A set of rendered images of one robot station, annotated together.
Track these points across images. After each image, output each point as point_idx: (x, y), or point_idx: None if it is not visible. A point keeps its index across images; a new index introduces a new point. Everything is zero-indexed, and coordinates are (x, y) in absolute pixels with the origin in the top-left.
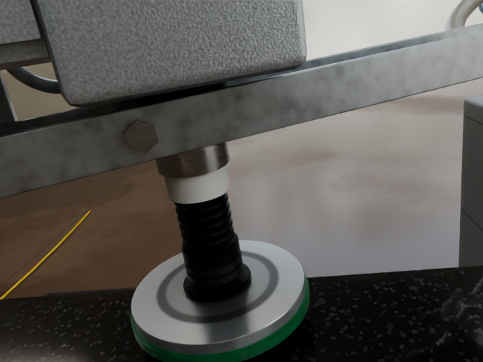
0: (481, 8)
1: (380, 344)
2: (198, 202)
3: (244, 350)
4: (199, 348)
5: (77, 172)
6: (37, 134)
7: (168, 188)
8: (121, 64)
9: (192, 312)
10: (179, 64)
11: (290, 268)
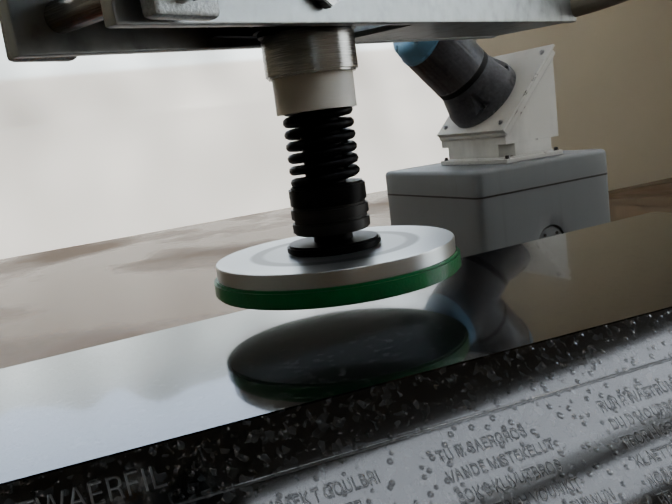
0: (400, 48)
1: (535, 275)
2: (338, 109)
3: (440, 266)
4: (396, 266)
5: (268, 15)
6: None
7: (296, 94)
8: None
9: (345, 257)
10: None
11: (406, 228)
